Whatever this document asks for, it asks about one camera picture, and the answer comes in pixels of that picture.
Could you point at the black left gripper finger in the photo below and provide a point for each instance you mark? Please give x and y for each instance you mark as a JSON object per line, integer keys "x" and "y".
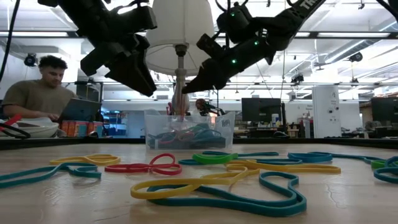
{"x": 133, "y": 74}
{"x": 148, "y": 74}

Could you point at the green rubber band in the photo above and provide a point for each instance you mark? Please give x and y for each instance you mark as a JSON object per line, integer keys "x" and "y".
{"x": 377, "y": 165}
{"x": 211, "y": 159}

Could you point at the person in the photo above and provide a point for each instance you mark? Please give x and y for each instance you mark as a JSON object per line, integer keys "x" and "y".
{"x": 34, "y": 93}
{"x": 202, "y": 107}

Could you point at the clear plastic bin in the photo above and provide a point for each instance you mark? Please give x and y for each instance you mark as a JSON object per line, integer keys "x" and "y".
{"x": 155, "y": 123}

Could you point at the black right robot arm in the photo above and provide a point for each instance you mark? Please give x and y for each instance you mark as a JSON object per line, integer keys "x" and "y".
{"x": 289, "y": 21}

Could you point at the grey laptop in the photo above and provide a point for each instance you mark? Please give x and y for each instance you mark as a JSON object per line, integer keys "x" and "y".
{"x": 81, "y": 110}

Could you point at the white shade silver table lamp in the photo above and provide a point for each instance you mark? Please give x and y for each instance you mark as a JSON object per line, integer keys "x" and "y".
{"x": 180, "y": 25}

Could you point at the black computer monitor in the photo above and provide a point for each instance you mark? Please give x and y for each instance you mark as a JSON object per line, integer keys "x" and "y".
{"x": 261, "y": 109}
{"x": 385, "y": 110}

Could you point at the white cabinet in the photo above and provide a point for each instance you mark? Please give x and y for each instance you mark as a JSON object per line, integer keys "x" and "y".
{"x": 326, "y": 112}

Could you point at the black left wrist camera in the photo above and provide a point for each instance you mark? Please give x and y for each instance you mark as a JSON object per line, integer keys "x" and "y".
{"x": 140, "y": 20}

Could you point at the black ceiling spotlight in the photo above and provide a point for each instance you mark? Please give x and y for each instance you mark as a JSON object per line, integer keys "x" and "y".
{"x": 356, "y": 57}
{"x": 30, "y": 60}
{"x": 297, "y": 78}

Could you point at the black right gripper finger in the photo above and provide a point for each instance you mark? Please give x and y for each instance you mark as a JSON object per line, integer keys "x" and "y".
{"x": 205, "y": 85}
{"x": 206, "y": 74}

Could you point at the white bowl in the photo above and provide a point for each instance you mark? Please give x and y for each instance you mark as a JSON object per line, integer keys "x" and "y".
{"x": 40, "y": 129}

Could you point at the yellow rubber band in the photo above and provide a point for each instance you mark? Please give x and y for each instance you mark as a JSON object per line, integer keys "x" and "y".
{"x": 311, "y": 169}
{"x": 161, "y": 193}
{"x": 93, "y": 160}

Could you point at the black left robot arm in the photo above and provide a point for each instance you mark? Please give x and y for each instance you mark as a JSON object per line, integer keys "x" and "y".
{"x": 87, "y": 15}

